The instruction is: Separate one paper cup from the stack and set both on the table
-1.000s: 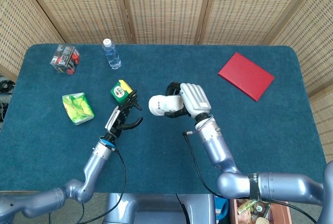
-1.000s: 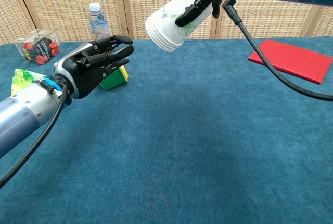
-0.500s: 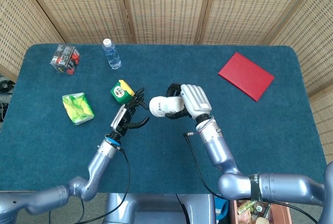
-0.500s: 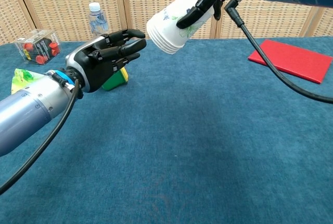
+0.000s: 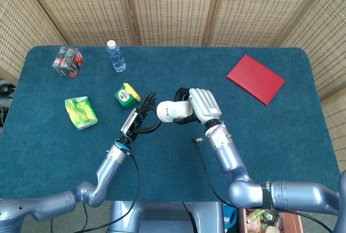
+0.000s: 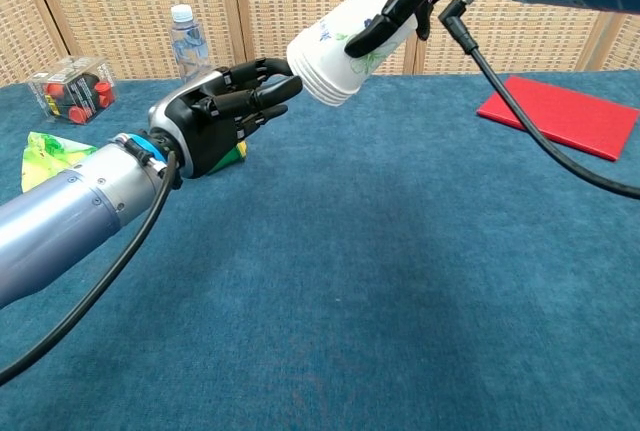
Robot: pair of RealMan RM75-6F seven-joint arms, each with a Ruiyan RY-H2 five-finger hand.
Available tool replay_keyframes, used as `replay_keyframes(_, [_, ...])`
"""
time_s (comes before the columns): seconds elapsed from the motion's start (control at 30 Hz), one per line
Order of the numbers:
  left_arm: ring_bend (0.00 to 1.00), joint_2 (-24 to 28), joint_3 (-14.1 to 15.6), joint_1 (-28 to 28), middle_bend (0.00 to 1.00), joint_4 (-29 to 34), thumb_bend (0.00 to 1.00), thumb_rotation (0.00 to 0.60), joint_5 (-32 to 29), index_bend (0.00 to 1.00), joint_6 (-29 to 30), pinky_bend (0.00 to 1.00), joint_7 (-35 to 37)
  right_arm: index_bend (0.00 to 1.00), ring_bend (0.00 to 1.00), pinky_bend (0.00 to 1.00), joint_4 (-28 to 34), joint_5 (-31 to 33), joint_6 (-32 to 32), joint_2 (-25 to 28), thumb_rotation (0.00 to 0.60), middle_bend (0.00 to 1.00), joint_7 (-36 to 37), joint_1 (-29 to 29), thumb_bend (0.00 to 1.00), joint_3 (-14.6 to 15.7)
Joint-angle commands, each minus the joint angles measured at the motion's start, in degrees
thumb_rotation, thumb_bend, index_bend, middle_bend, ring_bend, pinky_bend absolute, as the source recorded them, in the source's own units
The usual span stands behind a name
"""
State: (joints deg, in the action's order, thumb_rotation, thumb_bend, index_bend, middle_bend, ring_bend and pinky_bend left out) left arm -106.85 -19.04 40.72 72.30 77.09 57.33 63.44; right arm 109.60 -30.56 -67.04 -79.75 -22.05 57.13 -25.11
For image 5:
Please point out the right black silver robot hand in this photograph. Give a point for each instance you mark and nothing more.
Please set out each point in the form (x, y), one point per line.
(205, 104)

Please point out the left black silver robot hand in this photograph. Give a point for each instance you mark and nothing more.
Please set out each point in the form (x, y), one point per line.
(129, 123)

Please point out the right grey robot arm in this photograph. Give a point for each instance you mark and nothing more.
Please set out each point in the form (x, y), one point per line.
(224, 152)

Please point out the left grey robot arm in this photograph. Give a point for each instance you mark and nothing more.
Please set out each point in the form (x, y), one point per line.
(108, 168)

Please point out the green box yellow lid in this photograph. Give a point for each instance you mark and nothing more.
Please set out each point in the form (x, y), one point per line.
(125, 96)

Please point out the green yellow tissue pack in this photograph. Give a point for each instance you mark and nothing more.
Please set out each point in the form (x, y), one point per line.
(81, 112)

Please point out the red hardcover book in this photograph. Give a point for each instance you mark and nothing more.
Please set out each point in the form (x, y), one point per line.
(255, 79)

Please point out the blue carpet table mat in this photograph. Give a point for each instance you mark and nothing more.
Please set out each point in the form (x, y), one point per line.
(173, 162)

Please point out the clear plastic water bottle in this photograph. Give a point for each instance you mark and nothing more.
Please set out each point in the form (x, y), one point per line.
(117, 58)

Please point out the clear box black red print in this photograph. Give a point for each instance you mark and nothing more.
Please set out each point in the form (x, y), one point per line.
(67, 61)

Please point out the grey robot torso base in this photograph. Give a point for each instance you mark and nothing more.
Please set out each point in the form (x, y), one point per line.
(151, 216)

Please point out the woven rattan folding screen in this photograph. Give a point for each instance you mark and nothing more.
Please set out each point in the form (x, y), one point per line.
(173, 8)

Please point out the blue plastic object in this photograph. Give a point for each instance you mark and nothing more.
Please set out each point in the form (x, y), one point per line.
(229, 216)

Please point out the pink bin with clutter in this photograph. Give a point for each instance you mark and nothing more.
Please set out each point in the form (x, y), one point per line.
(293, 223)

